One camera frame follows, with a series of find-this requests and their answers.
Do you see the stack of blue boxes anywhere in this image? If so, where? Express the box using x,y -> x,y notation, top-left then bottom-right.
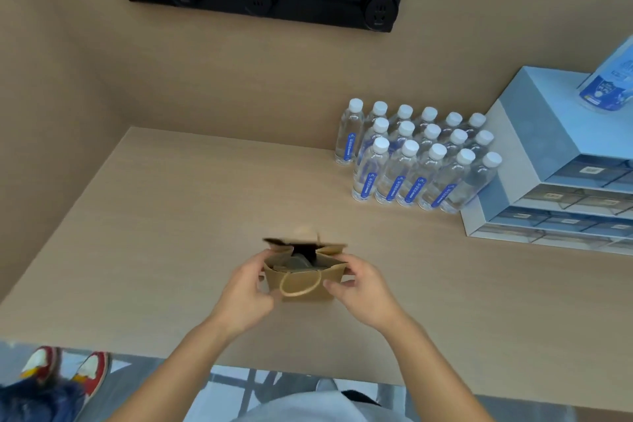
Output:
460,66 -> 633,257

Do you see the person's left hand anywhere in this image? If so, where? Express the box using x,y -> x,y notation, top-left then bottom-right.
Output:
210,250 -> 278,338

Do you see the group of clear water bottles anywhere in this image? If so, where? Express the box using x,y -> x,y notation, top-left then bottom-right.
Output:
335,98 -> 503,215

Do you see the red white sneaker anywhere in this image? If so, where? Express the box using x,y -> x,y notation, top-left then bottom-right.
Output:
71,351 -> 111,401
20,346 -> 63,386

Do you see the blue jeans leg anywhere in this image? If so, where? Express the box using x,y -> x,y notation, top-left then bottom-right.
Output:
0,377 -> 88,422

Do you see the person's right hand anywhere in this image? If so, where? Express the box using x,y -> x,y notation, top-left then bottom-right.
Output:
322,254 -> 412,336

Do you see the grey item in bag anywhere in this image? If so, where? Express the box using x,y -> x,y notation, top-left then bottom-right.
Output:
273,246 -> 323,272

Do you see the blue white packet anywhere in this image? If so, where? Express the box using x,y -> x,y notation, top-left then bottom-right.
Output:
577,33 -> 633,112

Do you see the small brown paper bag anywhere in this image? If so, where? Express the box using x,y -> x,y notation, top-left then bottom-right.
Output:
262,237 -> 349,303

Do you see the person's right forearm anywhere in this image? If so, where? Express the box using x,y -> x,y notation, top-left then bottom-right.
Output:
383,313 -> 496,422

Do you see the person's white shirt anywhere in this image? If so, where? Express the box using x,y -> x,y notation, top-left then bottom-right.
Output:
245,389 -> 412,422

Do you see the person's left forearm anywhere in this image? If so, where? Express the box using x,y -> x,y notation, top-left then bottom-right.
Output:
106,315 -> 234,422

